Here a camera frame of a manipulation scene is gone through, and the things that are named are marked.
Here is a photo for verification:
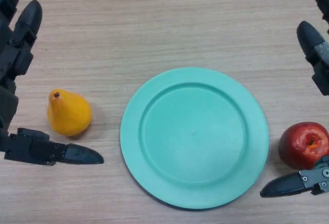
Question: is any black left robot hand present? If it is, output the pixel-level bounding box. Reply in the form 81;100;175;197
0;0;105;166

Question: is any yellow pear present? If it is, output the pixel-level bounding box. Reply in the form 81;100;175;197
46;88;93;137

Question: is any red apple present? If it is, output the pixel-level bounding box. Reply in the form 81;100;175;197
279;121;329;170

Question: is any green round plate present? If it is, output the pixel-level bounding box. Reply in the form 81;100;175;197
120;67;270;211

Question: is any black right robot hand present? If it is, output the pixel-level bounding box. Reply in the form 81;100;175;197
260;0;329;198

